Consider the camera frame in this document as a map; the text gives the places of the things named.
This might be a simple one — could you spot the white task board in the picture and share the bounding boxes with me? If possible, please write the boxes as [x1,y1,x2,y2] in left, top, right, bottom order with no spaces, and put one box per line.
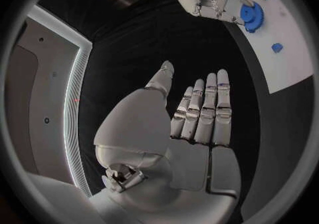
[194,0,315,95]

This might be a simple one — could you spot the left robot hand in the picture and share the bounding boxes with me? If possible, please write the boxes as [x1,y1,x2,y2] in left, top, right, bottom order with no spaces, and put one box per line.
[93,60,244,224]

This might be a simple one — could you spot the blue gear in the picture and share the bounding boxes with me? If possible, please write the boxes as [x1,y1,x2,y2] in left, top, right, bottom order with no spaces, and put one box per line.
[239,1,265,34]

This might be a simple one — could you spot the blue peg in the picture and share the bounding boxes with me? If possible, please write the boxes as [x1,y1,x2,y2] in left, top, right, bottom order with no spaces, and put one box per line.
[270,43,284,54]

